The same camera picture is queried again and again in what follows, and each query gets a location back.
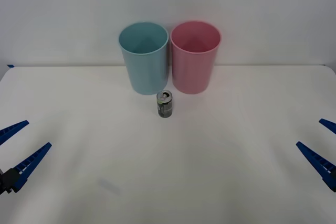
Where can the pale blue plastic bin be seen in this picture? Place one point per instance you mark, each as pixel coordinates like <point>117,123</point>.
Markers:
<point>147,74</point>

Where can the pink plastic bin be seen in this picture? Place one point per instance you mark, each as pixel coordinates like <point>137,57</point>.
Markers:
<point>193,74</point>

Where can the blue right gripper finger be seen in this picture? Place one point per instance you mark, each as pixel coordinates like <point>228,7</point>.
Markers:
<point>329,125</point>
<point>319,159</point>

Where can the dark green drink can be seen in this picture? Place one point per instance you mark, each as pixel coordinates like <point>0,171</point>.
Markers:
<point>165,108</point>

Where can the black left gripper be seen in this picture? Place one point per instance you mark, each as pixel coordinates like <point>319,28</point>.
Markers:
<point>2,186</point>

